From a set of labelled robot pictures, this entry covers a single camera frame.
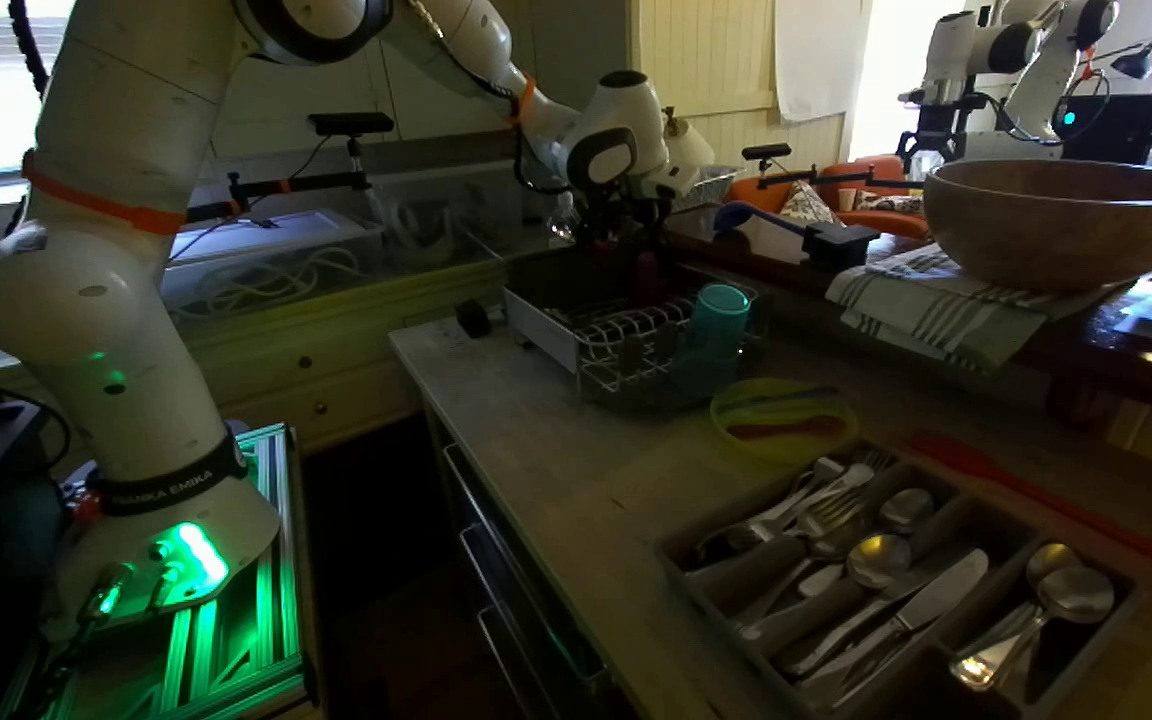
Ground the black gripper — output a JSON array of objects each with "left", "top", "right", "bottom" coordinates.
[{"left": 582, "top": 174, "right": 673, "bottom": 298}]

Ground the teal plastic cup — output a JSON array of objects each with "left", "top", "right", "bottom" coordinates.
[{"left": 680, "top": 282, "right": 757, "bottom": 388}]

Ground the metal dish rack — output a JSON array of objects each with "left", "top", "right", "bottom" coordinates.
[{"left": 498, "top": 246, "right": 758, "bottom": 412}]

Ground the blue round-headed tool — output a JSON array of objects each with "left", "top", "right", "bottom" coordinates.
[{"left": 712, "top": 202, "right": 757, "bottom": 247}]

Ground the white dome-shaped object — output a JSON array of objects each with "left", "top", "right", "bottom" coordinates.
[{"left": 658, "top": 110, "right": 720, "bottom": 175}]

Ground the black rectangular block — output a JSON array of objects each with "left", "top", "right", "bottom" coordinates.
[{"left": 453, "top": 298, "right": 498, "bottom": 340}]

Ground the orange cloth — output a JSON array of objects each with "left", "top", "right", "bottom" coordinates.
[{"left": 732, "top": 153, "right": 937, "bottom": 247}]

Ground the white hanging sheet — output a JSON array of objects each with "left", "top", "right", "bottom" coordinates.
[{"left": 772, "top": 0, "right": 876, "bottom": 127}]

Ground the silver fork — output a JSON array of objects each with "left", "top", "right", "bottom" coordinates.
[{"left": 732, "top": 457, "right": 878, "bottom": 542}]

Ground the pale wooden drawer cabinet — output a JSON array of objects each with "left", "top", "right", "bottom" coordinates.
[{"left": 179, "top": 255, "right": 507, "bottom": 462}]

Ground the striped dish towel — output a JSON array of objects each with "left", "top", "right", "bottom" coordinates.
[{"left": 825, "top": 239, "right": 1103, "bottom": 376}]

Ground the counter cabinet with drawers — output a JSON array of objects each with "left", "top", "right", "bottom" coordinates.
[{"left": 416, "top": 409, "right": 639, "bottom": 720}]

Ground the grey cutlery tray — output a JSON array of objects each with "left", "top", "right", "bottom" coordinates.
[{"left": 656, "top": 437, "right": 1146, "bottom": 720}]

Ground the clear plastic storage bin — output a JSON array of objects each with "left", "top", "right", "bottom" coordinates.
[{"left": 155, "top": 209, "right": 395, "bottom": 322}]

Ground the black clamp rod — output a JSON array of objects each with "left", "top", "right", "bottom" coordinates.
[{"left": 179, "top": 166, "right": 376, "bottom": 225}]

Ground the small silver spoon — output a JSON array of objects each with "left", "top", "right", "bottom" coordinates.
[{"left": 876, "top": 483, "right": 941, "bottom": 531}]

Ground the wooden bowl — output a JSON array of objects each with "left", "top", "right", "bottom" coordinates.
[{"left": 923, "top": 157, "right": 1152, "bottom": 300}]

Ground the silver butter knife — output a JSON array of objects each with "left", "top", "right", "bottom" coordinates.
[{"left": 801, "top": 550, "right": 993, "bottom": 688}]

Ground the red tape strip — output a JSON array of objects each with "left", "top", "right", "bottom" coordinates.
[{"left": 901, "top": 433, "right": 1152, "bottom": 586}]

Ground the dark wooden sideboard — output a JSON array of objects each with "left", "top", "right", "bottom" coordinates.
[{"left": 653, "top": 225, "right": 1152, "bottom": 453}]

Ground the large silver spoon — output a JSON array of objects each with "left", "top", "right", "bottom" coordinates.
[
  {"left": 998, "top": 565, "right": 1119, "bottom": 673},
  {"left": 1023, "top": 537, "right": 1089, "bottom": 586}
]

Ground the green lit robot platform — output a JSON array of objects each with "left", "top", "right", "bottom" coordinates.
[{"left": 13, "top": 422, "right": 320, "bottom": 720}]

